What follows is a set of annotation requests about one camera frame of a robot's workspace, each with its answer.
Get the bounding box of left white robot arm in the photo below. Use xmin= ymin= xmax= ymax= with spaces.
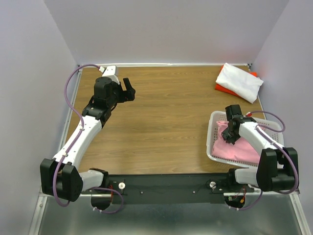
xmin=40 ymin=76 xmax=135 ymax=202

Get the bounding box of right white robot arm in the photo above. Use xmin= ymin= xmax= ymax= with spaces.
xmin=222 ymin=105 xmax=299 ymax=194

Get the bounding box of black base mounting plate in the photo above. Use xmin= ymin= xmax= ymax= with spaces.
xmin=91 ymin=173 xmax=254 ymax=212

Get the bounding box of white plastic laundry basket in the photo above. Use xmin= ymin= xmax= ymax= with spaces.
xmin=206 ymin=111 xmax=284 ymax=167

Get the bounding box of aluminium frame rail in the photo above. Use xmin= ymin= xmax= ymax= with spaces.
xmin=29 ymin=194 xmax=313 ymax=235

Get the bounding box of pink t shirt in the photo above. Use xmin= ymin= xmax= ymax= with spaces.
xmin=212 ymin=121 xmax=260 ymax=164

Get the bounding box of white folded t shirt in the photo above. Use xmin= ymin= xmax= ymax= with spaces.
xmin=216 ymin=63 xmax=263 ymax=104

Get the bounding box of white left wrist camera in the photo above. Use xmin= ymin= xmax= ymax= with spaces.
xmin=102 ymin=65 xmax=117 ymax=78

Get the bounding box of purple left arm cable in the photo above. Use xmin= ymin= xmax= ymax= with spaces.
xmin=53 ymin=64 xmax=124 ymax=214

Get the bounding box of orange folded t shirt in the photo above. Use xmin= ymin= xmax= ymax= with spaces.
xmin=215 ymin=72 xmax=258 ymax=97

